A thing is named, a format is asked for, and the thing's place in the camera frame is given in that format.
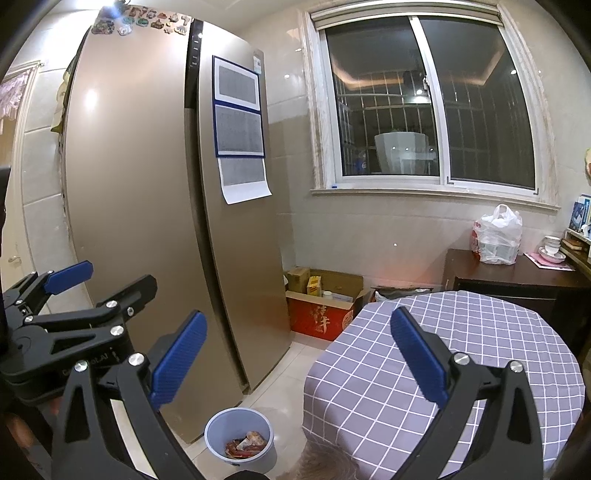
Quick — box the fuzzy beige cloth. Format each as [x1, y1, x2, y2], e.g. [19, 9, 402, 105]
[295, 444, 361, 480]

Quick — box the red cardboard box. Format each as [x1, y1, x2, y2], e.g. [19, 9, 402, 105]
[284, 268, 370, 342]

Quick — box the pink lace curtain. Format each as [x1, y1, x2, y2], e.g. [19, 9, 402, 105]
[0, 65, 42, 123]

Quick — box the blue picture box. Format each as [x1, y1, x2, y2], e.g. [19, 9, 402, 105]
[568, 196, 591, 245]

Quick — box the white-framed sliding window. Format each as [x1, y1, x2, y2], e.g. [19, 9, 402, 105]
[300, 4, 561, 213]

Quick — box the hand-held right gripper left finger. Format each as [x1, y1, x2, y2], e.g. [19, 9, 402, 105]
[52, 310, 208, 480]

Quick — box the champagne double-door refrigerator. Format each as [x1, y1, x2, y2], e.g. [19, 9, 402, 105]
[55, 7, 291, 444]

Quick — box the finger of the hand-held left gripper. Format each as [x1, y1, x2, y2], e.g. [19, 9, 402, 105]
[28, 275, 158, 344]
[0, 261, 93, 324]

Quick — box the grey checked tablecloth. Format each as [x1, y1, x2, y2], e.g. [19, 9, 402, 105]
[302, 291, 580, 480]

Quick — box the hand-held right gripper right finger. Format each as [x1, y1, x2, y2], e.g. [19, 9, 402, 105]
[390, 307, 543, 480]

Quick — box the dark wooden cabinet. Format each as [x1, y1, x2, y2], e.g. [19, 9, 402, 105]
[442, 248, 585, 324]

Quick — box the pink place mat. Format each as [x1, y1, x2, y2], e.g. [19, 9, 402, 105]
[524, 251, 575, 273]

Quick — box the white outdoor tank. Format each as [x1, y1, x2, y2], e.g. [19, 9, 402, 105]
[373, 131, 439, 175]

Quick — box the blue-framed printed chart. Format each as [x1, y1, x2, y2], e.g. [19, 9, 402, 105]
[211, 55, 266, 159]

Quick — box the white roller blind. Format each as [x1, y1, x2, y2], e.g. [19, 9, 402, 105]
[309, 4, 502, 31]

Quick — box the row of fridge magnets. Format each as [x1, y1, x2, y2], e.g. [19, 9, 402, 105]
[90, 4, 192, 37]

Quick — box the white door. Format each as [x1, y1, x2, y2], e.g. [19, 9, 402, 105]
[0, 69, 28, 301]

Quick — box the small brown carton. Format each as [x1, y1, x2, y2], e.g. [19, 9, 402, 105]
[286, 267, 311, 294]

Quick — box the light blue plastic bin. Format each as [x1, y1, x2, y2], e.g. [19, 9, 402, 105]
[204, 407, 279, 474]

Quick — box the white plastic shopping bag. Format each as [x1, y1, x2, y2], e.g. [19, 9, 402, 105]
[471, 204, 523, 266]

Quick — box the wooden desk shelf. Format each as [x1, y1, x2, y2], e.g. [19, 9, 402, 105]
[561, 240, 591, 273]

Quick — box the beige hanging cloth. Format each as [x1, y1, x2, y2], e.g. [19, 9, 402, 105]
[50, 55, 77, 136]

